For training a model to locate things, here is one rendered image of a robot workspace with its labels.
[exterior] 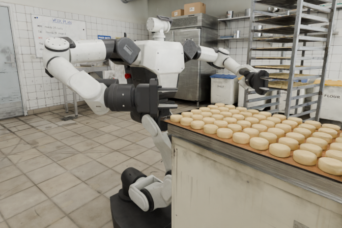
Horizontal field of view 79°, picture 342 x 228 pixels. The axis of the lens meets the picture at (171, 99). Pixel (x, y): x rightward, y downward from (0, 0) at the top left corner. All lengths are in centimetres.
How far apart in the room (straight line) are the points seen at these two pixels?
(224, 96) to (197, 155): 393
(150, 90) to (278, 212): 49
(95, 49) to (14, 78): 408
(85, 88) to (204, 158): 46
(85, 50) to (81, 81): 25
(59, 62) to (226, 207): 74
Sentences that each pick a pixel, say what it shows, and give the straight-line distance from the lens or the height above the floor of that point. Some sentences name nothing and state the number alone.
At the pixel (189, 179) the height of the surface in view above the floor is 69.
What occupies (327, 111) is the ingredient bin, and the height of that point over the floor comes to 27.
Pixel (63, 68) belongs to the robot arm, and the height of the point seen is 112.
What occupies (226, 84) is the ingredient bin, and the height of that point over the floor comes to 57.
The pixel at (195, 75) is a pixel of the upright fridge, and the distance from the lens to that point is 466.
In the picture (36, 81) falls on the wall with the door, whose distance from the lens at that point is 502.
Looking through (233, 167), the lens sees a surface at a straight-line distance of 72.
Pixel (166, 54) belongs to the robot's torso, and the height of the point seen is 117.
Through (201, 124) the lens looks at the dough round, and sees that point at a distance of 75.
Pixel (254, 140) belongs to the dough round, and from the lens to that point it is 65.
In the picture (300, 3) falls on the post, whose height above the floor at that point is 158.
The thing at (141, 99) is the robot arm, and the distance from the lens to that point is 64.
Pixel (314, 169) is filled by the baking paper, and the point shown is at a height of 90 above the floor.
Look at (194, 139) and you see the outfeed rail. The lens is 80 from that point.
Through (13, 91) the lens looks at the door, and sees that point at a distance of 496.
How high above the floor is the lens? 116
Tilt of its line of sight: 12 degrees down
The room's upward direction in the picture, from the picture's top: straight up
